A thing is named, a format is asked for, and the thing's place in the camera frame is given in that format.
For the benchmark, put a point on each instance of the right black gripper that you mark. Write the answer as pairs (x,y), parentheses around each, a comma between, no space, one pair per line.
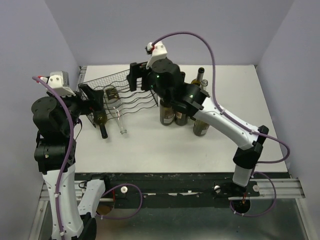
(138,70)

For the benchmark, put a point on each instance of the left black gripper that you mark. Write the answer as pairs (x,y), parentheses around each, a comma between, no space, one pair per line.
(95,101)

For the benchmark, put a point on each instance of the dark bottle front label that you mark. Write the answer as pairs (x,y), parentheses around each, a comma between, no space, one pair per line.
(100,118)

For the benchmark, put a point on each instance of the dark bottle label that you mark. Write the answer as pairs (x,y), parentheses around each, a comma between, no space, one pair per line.
(100,118)
(166,113)

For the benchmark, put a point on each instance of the clear glass bottle front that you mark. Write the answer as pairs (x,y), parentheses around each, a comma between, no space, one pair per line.
(117,113)

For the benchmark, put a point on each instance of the dark bottle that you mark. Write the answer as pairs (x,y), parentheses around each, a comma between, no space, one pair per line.
(181,119)

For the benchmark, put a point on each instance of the green bottle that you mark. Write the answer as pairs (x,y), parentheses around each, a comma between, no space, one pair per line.
(200,73)
(111,96)
(200,128)

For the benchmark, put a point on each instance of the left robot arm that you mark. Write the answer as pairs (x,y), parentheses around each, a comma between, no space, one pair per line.
(55,151)

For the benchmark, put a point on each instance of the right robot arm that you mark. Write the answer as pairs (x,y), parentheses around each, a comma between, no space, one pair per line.
(167,80)

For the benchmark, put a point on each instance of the clear bottle back right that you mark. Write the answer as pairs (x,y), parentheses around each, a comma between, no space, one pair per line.
(204,84)

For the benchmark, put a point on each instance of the black wire wine rack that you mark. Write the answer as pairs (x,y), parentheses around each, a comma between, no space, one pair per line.
(139,107)

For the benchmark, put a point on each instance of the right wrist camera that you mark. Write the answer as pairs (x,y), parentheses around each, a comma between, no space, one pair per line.
(157,51)

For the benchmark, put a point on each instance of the black mounting rail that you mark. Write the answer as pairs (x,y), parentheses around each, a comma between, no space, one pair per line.
(175,190)

